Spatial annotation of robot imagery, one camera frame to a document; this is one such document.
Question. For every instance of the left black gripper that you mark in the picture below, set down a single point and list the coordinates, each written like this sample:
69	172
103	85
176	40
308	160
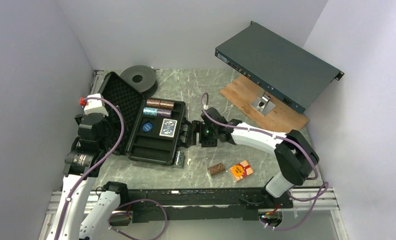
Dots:
116	125

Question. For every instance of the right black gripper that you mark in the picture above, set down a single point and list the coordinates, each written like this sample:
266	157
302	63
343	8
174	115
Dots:
196	127

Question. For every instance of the grey-green poker chip stack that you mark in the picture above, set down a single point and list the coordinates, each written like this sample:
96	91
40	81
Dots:
179	159

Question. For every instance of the purple poker chip stack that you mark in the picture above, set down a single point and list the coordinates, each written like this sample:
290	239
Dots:
164	113

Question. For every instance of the red-brown poker chip stack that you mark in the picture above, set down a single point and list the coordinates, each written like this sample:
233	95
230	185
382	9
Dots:
163	104

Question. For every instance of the black poker set case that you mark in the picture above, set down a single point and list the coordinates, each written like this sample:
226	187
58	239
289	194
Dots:
138	145

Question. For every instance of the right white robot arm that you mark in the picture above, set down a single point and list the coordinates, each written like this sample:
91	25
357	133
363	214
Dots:
296	158

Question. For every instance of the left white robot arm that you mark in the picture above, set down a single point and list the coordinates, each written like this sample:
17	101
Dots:
80	173

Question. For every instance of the blue playing card deck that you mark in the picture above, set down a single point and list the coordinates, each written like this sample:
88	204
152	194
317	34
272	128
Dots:
168	128

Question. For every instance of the blue dealer button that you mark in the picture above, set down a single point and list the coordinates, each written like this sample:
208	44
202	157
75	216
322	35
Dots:
147	127

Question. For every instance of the blue white poker chip stack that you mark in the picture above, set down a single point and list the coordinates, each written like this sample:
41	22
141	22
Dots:
150	111

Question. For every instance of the copper poker chip stack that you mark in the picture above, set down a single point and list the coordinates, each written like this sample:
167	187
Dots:
153	103

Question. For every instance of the dark brown poker chip stack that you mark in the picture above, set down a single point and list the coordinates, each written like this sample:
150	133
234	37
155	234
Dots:
216	169

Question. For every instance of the black filament spool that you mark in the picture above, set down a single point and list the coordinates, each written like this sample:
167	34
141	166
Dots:
142	78

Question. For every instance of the wooden board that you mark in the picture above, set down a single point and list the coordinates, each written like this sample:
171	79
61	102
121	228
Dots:
242	92

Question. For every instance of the red yellow card box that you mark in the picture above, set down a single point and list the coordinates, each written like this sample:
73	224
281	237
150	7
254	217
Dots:
241	170

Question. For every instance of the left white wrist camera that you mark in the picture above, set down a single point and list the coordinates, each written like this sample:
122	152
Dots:
93	106

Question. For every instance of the metal bracket stand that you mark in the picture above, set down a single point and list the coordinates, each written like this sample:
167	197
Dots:
263	105

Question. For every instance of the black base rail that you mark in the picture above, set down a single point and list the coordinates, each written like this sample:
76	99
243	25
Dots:
246	203

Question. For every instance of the dark teal network switch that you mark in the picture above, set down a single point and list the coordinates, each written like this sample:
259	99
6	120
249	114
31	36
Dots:
291	74

